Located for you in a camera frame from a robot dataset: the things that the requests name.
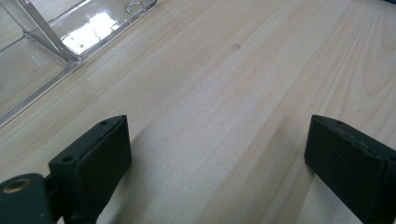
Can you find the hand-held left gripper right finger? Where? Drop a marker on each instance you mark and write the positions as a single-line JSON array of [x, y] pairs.
[[351, 161]]

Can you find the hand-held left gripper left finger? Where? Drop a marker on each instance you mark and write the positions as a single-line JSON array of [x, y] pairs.
[[93, 161]]

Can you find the clear acrylic book rack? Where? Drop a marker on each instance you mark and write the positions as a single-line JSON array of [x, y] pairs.
[[46, 34]]

